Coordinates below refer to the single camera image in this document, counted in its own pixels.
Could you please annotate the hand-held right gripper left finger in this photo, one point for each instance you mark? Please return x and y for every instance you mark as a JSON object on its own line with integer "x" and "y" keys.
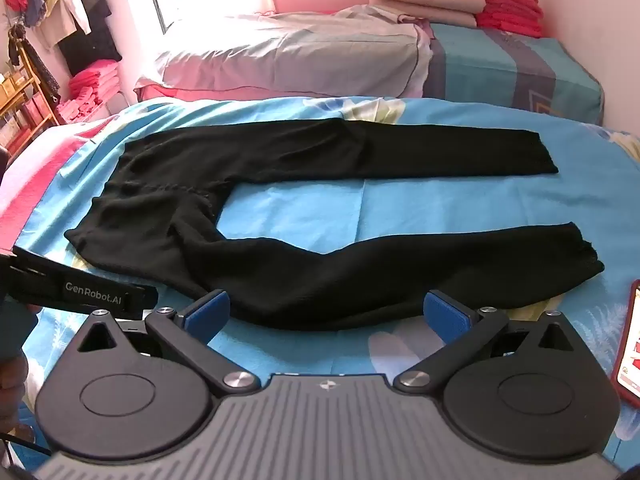
{"x": 210, "y": 312}

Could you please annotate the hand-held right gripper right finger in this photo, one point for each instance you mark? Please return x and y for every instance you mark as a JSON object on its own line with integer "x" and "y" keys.
{"x": 442, "y": 312}

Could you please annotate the black pants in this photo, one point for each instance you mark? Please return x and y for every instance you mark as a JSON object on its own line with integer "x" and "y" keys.
{"x": 310, "y": 280}

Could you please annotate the person's left hand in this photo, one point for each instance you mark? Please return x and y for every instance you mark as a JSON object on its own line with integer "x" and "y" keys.
{"x": 11, "y": 385}

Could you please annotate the blue floral bed sheet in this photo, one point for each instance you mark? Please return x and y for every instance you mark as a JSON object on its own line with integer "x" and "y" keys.
{"x": 300, "y": 200}

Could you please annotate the wooden shelf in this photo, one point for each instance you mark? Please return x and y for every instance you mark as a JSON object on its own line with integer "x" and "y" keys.
{"x": 25, "y": 105}

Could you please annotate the smartphone with red case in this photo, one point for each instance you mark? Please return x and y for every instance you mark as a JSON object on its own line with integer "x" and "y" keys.
{"x": 631, "y": 340}

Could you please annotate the pile of red folded clothes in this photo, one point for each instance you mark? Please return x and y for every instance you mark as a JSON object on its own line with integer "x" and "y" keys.
{"x": 92, "y": 90}

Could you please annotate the grey blanket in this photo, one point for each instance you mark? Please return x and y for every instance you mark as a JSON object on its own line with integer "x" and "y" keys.
{"x": 300, "y": 55}

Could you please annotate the hanging blue garment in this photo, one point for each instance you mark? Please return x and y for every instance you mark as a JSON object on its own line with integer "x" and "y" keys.
{"x": 34, "y": 7}

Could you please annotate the stack of red towels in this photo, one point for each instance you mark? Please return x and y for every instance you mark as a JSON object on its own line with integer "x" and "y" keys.
{"x": 510, "y": 7}

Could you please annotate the folded beige blankets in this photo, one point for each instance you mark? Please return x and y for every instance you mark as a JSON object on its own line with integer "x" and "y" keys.
{"x": 425, "y": 0}

